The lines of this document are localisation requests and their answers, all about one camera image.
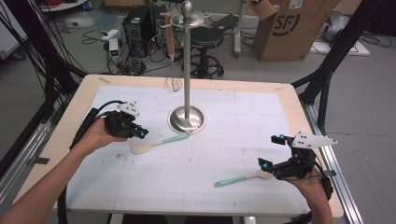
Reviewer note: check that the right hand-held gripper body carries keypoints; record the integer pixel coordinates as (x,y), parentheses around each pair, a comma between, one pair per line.
(295,168)

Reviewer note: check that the black round stool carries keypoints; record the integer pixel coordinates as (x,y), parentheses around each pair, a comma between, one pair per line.
(207,37)

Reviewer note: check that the metal utensil rack stand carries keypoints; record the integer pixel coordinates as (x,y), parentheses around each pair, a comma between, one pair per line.
(186,77)

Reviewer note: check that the white pole stand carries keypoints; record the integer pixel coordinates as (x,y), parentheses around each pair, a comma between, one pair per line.
(240,28)

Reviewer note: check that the small device with green display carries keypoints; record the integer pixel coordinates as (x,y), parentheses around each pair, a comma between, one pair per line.
(114,48)

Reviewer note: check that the brown cardboard box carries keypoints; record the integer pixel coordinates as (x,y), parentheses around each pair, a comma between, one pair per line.
(289,34)

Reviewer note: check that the grey rounded appliance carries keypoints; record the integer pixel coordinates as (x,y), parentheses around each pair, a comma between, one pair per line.
(336,25)

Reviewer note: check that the person's left hand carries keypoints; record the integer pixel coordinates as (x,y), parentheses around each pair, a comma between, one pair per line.
(96,137)

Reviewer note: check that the black metal frame stand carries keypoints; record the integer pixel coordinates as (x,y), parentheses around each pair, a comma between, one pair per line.
(339,46)
(34,40)

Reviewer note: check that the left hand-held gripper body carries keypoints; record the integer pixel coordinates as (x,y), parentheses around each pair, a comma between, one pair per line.
(120,124)

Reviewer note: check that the round white table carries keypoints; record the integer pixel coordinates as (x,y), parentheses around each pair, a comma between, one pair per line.
(62,4)

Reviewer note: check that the black flat device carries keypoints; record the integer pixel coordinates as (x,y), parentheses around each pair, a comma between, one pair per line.
(225,22)

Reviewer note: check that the white flat board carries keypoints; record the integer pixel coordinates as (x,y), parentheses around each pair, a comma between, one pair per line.
(339,49)

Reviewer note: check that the white power strip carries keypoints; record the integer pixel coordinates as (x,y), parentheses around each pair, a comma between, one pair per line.
(110,34)

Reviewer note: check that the person's right hand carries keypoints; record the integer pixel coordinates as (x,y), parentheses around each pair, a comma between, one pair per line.
(311,189)

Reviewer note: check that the white grid mat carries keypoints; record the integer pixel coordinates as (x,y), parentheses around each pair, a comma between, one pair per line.
(218,124)

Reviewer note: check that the grey tape strip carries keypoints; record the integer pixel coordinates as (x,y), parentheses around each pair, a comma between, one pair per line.
(330,173)

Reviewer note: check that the black tape strip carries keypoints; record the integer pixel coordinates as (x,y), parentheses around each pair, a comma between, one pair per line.
(39,160)

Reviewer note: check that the aluminium rail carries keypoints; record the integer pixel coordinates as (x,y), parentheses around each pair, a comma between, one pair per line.
(334,155)
(18,161)

